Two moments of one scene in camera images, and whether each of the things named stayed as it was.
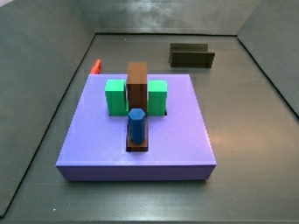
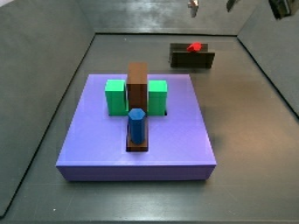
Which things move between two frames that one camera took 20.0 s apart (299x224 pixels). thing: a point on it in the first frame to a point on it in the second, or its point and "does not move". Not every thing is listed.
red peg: (98, 66) to (194, 47)
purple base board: (94, 155) does not move
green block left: (116, 100) does not move
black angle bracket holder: (191, 55) does not move
